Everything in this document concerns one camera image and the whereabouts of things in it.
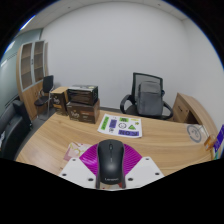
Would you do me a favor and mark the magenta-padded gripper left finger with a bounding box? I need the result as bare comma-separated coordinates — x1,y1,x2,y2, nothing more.
58,142,100,189

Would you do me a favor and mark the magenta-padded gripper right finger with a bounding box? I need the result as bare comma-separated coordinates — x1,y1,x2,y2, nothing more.
123,142,166,189

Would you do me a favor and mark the black computer mouse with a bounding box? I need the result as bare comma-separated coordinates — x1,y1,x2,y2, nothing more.
96,139,126,185

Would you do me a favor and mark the white sheet with coloured shapes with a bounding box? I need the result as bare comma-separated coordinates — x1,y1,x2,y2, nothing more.
97,113,143,139

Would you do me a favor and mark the dark brown cardboard box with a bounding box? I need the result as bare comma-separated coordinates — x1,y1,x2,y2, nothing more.
65,98,101,125

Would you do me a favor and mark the white sheet with round emblem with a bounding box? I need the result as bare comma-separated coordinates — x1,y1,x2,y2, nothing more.
185,123,209,144

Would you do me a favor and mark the grey backpack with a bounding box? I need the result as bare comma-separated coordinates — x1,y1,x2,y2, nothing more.
136,80,164,117

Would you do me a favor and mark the tall brown cardboard box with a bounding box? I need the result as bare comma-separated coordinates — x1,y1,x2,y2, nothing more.
49,86,70,116

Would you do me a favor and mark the small orange-brown cardboard box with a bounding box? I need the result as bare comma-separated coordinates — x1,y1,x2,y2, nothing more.
203,133,218,152

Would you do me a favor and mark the black printed box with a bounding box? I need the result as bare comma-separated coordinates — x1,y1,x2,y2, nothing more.
67,84,99,106

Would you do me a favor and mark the black leather sofa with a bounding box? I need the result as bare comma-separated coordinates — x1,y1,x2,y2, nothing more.
0,99,33,162

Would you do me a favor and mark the wooden side desk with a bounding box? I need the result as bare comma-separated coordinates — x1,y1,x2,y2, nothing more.
171,92,218,134

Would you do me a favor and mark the purple card package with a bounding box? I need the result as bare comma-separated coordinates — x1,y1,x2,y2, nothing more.
213,124,224,155

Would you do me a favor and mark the black visitor chair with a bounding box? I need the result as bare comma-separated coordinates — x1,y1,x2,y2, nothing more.
34,74,55,121

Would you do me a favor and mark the black mesh office chair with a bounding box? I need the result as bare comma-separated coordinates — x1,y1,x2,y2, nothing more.
119,72,174,120

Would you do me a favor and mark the wooden shelf cabinet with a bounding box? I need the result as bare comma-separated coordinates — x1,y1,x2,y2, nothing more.
15,40,49,120

